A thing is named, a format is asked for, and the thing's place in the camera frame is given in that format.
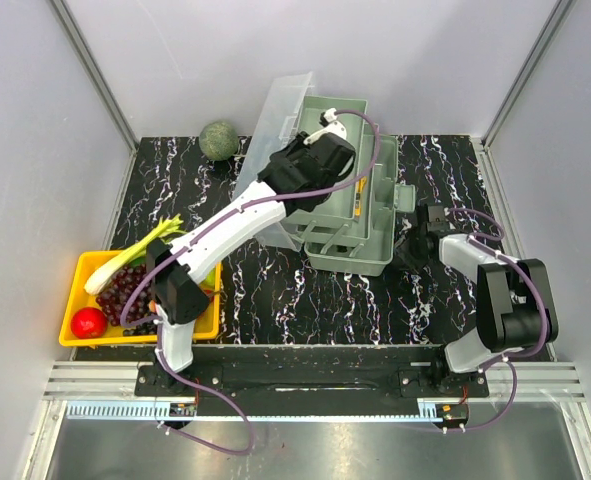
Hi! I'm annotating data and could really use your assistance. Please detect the translucent plastic tool box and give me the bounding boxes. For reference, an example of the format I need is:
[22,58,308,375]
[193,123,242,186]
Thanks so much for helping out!
[233,70,417,278]

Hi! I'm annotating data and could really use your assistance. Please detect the yellow utility knife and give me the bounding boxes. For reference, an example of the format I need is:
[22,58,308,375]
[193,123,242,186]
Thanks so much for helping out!
[354,177,367,219]

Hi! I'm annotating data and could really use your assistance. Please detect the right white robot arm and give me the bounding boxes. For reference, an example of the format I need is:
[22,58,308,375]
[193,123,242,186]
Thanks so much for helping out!
[395,204,559,378]

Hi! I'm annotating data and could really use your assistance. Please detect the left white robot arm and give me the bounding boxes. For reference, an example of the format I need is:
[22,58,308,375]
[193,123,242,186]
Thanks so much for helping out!
[143,122,356,373]

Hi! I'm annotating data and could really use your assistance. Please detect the black marble mat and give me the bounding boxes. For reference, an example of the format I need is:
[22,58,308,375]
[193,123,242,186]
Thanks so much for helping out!
[111,134,493,345]

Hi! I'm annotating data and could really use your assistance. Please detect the green pear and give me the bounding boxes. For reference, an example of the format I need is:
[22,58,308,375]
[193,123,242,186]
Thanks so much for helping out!
[201,269,217,289]

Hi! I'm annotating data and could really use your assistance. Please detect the green melon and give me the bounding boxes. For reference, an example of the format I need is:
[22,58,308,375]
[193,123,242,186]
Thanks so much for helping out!
[198,120,238,162]

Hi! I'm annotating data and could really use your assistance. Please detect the green celery stalk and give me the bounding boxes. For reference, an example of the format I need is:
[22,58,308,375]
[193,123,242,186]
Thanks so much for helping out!
[75,215,183,296]

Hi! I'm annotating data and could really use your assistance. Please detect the purple grape bunch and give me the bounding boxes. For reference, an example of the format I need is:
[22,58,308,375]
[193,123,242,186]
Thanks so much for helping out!
[96,263,156,337]

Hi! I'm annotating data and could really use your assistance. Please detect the red pomegranate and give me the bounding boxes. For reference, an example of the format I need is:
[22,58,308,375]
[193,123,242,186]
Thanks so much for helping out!
[70,307,108,339]

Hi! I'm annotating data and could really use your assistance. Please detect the yellow fruit bin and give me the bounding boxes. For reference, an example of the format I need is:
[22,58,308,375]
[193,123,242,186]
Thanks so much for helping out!
[59,250,221,348]

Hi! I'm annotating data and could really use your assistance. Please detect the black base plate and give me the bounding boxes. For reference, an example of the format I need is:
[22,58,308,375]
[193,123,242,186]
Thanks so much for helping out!
[133,344,491,401]

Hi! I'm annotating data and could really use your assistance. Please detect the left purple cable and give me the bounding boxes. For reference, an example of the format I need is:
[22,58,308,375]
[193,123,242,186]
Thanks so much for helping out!
[119,108,382,455]

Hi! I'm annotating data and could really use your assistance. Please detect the aluminium frame rail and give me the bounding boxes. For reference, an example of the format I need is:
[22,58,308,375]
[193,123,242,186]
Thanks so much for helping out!
[44,362,585,423]

